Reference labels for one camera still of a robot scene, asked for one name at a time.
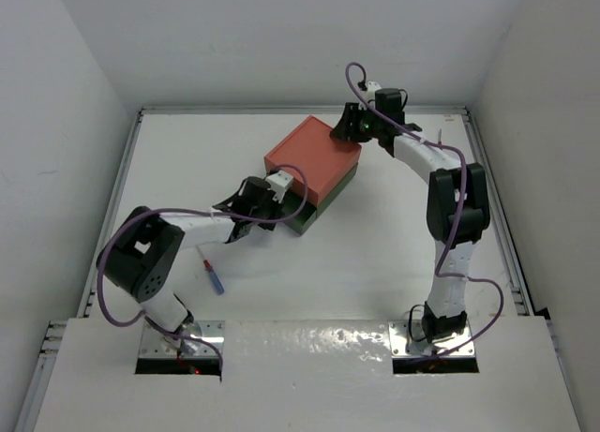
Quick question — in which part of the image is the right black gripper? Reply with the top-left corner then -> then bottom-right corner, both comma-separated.
334,102 -> 384,142

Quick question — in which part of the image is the orange drawer box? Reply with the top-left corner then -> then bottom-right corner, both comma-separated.
263,115 -> 362,207

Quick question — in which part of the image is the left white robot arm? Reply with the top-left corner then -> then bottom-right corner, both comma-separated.
97,171 -> 293,334

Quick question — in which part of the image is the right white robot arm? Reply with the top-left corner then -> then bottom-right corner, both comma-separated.
330,82 -> 490,343

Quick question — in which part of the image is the blue screwdriver near left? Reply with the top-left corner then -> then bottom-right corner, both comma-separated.
196,246 -> 225,295

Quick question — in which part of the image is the white front cover board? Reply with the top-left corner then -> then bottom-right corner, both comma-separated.
36,318 -> 578,431

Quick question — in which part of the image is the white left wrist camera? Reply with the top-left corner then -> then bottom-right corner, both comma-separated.
265,171 -> 293,203

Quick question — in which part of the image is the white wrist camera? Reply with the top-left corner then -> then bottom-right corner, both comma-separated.
358,81 -> 381,100
265,171 -> 293,203

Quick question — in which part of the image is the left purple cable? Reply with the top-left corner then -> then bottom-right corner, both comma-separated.
96,163 -> 310,372

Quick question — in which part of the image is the purple cable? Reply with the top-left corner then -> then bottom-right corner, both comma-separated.
345,63 -> 506,358
96,163 -> 310,372

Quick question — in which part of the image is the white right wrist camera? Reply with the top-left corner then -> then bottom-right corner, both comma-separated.
358,81 -> 381,100

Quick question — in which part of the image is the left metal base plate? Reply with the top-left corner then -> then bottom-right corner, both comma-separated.
138,320 -> 225,359

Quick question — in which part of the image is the metal base plate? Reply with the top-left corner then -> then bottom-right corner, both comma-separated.
388,320 -> 476,360
138,320 -> 225,359

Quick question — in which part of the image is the aluminium table frame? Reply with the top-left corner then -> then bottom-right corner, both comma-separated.
13,104 -> 582,432

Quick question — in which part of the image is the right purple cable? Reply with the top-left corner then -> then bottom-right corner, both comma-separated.
345,63 -> 506,358

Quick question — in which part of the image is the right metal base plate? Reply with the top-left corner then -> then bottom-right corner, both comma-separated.
388,320 -> 476,360

